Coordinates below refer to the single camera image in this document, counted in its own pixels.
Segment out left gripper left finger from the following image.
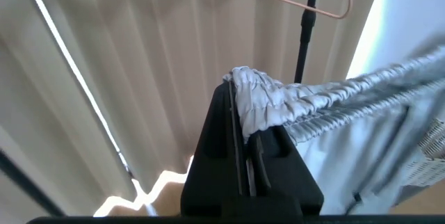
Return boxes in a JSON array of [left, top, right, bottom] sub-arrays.
[[180, 80, 249, 217]]

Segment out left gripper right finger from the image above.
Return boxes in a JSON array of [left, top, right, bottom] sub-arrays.
[[245, 125, 325, 217]]

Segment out pale grey shorts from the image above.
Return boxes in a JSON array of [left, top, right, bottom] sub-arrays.
[[222, 35, 445, 217]]

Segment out white laundry basket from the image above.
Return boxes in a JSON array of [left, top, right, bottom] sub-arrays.
[[399, 118, 445, 189]]

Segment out beige curtain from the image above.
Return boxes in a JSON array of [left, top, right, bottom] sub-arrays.
[[0, 0, 384, 218]]

